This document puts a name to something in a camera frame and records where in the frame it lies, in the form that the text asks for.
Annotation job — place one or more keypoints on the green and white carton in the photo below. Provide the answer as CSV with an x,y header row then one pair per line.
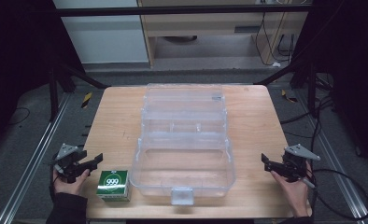
x,y
113,185

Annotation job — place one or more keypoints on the white cabinet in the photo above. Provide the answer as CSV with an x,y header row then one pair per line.
x,y
107,34

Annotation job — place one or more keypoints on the person's left hand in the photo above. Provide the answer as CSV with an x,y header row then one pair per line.
x,y
67,186

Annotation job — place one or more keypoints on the black metal stand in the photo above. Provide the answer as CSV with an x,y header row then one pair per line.
x,y
57,90
303,77

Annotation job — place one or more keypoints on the black horizontal frame bar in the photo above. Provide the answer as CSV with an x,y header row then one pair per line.
x,y
179,11

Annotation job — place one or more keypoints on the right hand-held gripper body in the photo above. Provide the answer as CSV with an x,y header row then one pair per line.
x,y
294,165

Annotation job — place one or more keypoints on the clear plastic storage box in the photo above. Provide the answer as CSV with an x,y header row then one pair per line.
x,y
185,146

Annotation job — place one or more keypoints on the person's right hand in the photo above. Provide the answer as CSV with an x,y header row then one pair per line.
x,y
292,194

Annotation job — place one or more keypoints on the yellow and black tape strip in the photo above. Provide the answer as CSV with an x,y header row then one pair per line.
x,y
86,100
288,96

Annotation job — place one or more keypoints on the light wooden desk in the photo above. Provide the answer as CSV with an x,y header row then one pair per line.
x,y
204,25

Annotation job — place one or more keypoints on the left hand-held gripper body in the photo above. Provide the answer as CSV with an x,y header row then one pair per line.
x,y
67,161

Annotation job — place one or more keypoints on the aluminium floor rail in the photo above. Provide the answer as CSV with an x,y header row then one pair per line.
x,y
337,161
32,161

